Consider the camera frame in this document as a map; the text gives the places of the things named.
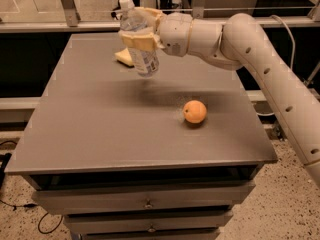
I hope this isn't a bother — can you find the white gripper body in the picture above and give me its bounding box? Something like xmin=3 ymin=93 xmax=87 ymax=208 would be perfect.
xmin=158 ymin=13 xmax=192 ymax=57

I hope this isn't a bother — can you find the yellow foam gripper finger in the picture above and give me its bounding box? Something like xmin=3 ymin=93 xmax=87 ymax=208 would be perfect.
xmin=118 ymin=31 xmax=164 ymax=50
xmin=135 ymin=7 xmax=166 ymax=28

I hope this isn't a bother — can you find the blue plastic water bottle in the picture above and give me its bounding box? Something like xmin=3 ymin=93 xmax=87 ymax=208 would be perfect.
xmin=119 ymin=0 xmax=159 ymax=77

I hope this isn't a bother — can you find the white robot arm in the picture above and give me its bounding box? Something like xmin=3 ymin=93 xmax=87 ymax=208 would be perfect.
xmin=119 ymin=8 xmax=320 ymax=186

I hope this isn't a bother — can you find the yellow sponge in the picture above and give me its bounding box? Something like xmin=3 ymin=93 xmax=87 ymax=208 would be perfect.
xmin=115 ymin=48 xmax=134 ymax=67

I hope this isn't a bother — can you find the orange fruit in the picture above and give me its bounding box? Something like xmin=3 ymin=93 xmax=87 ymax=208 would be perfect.
xmin=183 ymin=100 xmax=207 ymax=124

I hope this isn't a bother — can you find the grey drawer cabinet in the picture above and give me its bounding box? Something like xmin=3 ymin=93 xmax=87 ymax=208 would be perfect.
xmin=7 ymin=33 xmax=277 ymax=240

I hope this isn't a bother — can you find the upper grey drawer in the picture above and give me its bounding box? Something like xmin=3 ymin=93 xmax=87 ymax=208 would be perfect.
xmin=32 ymin=180 xmax=255 ymax=215

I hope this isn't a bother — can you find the grey drawer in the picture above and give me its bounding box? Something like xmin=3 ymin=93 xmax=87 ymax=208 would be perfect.
xmin=64 ymin=210 xmax=233 ymax=234
xmin=32 ymin=180 xmax=255 ymax=215

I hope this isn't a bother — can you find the lower grey drawer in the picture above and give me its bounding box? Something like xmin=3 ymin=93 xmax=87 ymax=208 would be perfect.
xmin=64 ymin=210 xmax=233 ymax=234

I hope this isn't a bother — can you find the metal guard rail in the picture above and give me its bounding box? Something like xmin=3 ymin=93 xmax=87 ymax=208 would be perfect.
xmin=0 ymin=0 xmax=320 ymax=33

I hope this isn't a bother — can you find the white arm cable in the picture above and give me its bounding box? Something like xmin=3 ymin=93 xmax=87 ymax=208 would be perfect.
xmin=270 ymin=14 xmax=297 ymax=71

